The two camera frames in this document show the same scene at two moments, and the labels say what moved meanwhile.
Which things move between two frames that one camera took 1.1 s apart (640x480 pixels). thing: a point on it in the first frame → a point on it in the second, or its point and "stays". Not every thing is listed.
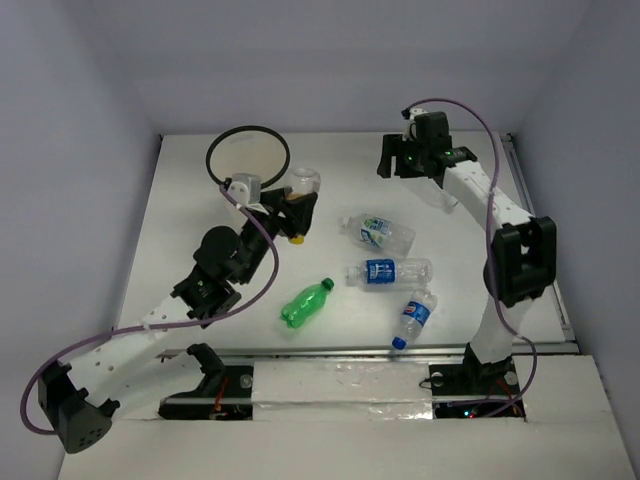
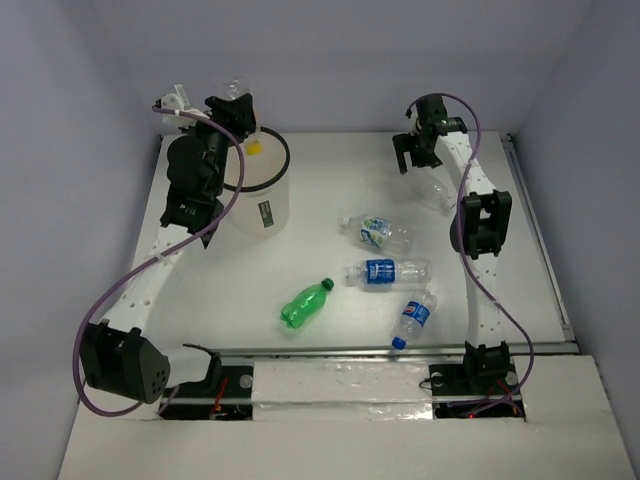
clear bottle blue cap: [417, 311] stays
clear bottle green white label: [380, 233] stays
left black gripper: [282, 213] → [233, 112]
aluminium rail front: [530, 349] stays
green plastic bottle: [308, 301] stays
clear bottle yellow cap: [303, 181] → [234, 88]
